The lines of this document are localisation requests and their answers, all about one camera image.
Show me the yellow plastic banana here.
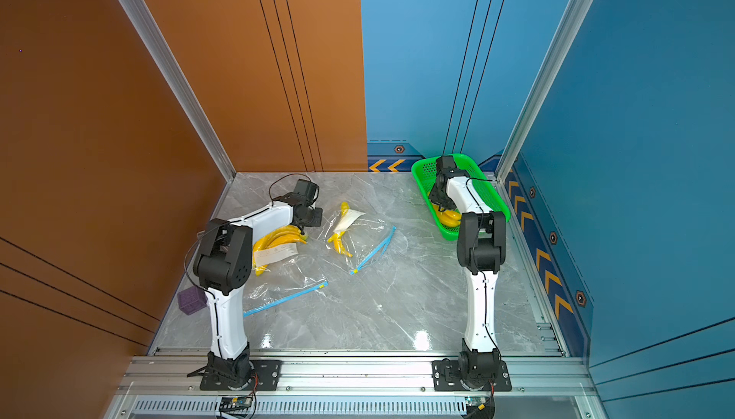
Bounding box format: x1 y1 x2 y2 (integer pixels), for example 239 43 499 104
436 208 461 229

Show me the clear zip bag with bananas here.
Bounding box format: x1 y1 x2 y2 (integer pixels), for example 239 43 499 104
315 199 408 277

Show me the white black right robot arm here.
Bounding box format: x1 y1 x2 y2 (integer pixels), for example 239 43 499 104
428 155 512 392

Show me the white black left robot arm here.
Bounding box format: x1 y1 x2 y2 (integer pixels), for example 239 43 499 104
187 176 323 391

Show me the empty clear zip bag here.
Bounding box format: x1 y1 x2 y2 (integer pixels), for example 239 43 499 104
243 266 328 318

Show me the green plastic perforated basket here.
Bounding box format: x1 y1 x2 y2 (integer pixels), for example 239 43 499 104
412 153 511 242

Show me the purple small basket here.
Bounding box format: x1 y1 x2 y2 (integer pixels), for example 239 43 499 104
176 286 207 316

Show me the green circuit board left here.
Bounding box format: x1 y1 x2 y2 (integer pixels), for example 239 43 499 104
217 396 255 416

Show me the green circuit board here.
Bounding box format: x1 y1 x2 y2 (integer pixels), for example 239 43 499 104
217 396 255 416
463 396 496 419

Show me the green circuit board right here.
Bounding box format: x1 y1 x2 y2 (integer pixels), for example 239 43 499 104
463 396 496 419

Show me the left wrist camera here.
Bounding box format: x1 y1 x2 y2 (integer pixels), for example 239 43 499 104
294 179 320 206

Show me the aluminium corner post right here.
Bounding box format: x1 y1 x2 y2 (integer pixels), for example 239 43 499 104
495 0 614 185

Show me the aluminium corner post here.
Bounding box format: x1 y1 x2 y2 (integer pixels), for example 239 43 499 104
495 0 614 185
118 0 237 184

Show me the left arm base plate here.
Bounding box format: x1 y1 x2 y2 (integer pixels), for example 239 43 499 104
199 359 283 393

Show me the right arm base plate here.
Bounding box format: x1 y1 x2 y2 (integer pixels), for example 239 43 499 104
432 359 513 392

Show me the aluminium front rail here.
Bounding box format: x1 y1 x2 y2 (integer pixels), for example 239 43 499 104
105 351 606 418

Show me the aluminium corner post left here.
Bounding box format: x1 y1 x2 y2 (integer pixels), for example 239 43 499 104
118 0 237 184

